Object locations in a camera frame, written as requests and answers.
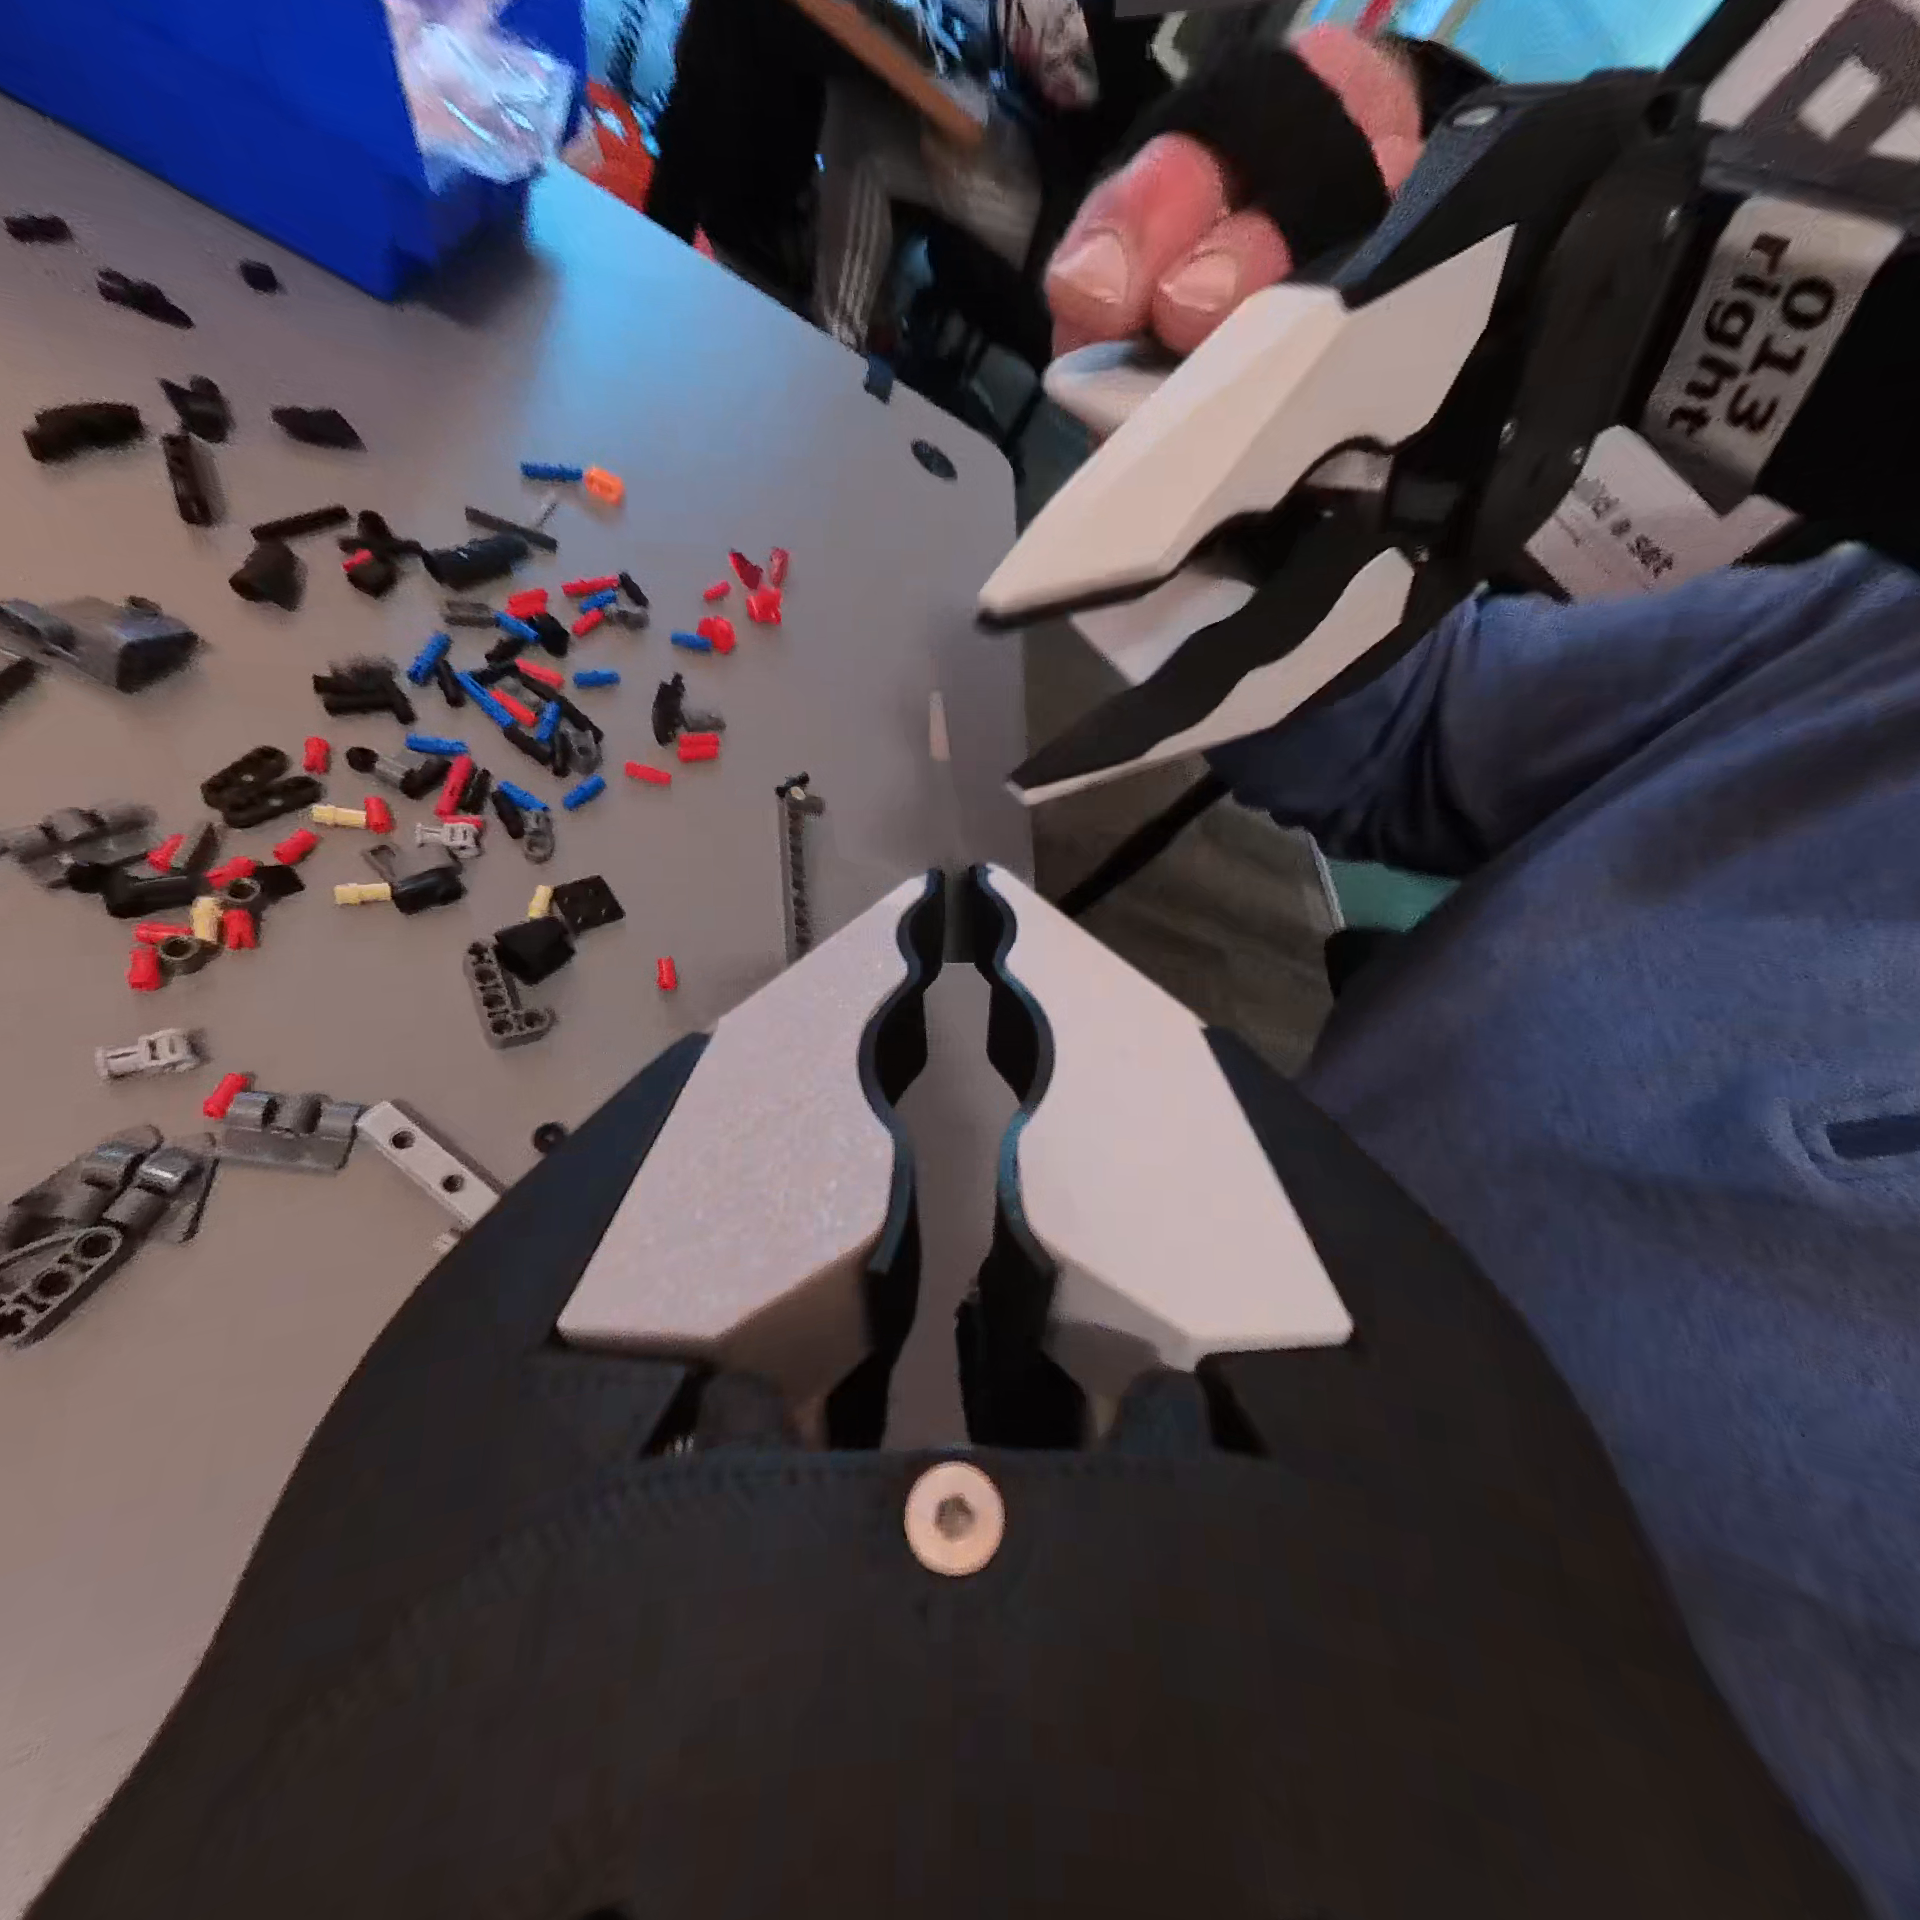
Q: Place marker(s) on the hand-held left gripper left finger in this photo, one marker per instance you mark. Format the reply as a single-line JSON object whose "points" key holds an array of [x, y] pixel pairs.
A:
{"points": [[736, 1186]]}

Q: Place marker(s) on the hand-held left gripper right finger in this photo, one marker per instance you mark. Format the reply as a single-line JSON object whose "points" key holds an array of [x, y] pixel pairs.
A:
{"points": [[1171, 1186]]}

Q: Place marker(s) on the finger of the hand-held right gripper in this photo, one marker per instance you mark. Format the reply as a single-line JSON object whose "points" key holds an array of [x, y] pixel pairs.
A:
{"points": [[1292, 652], [1245, 420]]}

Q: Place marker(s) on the long grey lego beam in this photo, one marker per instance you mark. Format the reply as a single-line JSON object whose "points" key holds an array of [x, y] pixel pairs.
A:
{"points": [[796, 885]]}

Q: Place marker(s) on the pile of lego pieces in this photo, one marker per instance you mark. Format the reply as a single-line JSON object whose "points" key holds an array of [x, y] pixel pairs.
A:
{"points": [[265, 782]]}

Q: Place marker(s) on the person's right forearm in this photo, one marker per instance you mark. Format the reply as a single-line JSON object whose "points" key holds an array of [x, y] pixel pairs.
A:
{"points": [[1622, 718]]}

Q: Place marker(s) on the pale grey lego beam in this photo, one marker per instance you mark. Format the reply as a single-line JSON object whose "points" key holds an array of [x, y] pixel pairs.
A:
{"points": [[428, 1163]]}

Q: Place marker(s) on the orange lego connector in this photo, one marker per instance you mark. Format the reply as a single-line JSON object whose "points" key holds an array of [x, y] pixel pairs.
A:
{"points": [[602, 482]]}

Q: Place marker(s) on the black metal bar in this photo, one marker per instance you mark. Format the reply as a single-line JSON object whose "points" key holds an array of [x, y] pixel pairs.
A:
{"points": [[1141, 843]]}

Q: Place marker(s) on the person's blue shirt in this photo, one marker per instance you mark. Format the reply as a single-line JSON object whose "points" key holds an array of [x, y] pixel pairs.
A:
{"points": [[1652, 1351]]}

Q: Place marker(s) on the clear plastic bags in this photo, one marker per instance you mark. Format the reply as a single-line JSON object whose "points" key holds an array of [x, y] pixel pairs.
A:
{"points": [[482, 90]]}

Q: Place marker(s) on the blue plastic bin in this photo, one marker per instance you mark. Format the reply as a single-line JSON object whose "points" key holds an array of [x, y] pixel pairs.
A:
{"points": [[226, 135]]}

